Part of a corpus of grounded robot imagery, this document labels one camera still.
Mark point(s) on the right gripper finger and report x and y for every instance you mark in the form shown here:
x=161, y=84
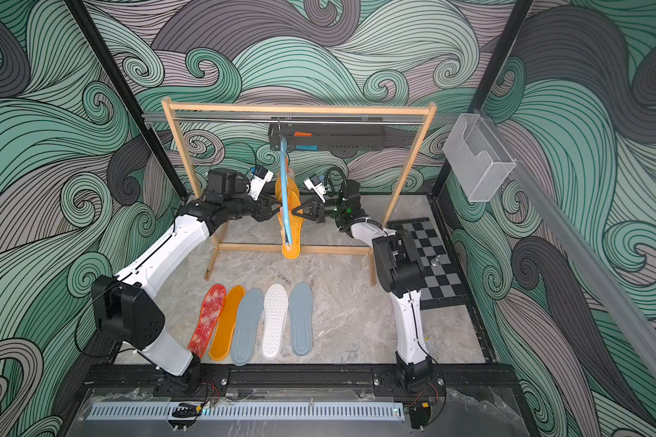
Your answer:
x=303, y=208
x=302, y=216

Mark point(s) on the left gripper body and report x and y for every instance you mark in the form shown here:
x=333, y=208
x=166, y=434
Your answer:
x=258, y=210

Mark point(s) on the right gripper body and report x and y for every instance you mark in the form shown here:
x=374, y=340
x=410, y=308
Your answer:
x=327, y=209

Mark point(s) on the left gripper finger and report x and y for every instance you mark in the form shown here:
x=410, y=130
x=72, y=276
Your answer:
x=272, y=203
x=273, y=212

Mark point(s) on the orange insole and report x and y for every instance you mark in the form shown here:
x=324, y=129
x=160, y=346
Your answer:
x=221, y=345
x=292, y=251

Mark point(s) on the blue clip hanger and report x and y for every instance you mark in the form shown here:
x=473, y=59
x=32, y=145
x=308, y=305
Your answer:
x=284, y=183

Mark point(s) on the grey blue insole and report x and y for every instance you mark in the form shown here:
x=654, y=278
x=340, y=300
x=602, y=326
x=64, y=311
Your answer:
x=248, y=318
x=301, y=302

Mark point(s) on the white insole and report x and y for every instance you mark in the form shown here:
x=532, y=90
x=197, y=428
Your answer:
x=275, y=309

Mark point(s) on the red patterned insole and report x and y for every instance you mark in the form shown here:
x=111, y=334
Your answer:
x=210, y=310

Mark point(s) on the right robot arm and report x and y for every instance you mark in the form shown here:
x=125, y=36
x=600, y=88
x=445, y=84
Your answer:
x=398, y=267

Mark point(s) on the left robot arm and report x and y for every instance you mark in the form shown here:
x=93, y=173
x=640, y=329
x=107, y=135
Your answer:
x=123, y=305

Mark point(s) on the wooden clothes rack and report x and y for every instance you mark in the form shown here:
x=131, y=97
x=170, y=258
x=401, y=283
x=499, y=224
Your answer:
x=178, y=112

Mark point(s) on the black white chessboard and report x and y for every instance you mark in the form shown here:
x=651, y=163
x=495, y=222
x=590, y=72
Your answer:
x=444, y=286

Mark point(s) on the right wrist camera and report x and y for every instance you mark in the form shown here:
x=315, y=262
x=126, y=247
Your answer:
x=317, y=185

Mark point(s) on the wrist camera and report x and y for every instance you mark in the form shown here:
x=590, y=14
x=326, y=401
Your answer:
x=260, y=176
x=317, y=185

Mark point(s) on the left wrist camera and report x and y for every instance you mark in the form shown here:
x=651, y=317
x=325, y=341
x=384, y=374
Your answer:
x=260, y=176

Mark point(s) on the black wall tool holder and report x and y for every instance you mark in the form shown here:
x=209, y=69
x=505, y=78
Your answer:
x=327, y=137

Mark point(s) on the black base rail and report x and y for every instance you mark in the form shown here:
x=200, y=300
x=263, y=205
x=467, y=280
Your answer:
x=381, y=380

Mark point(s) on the clear acrylic wall box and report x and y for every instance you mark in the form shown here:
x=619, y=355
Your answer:
x=478, y=157

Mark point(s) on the white slotted cable duct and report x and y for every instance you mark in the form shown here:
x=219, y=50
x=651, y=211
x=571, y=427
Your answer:
x=251, y=411

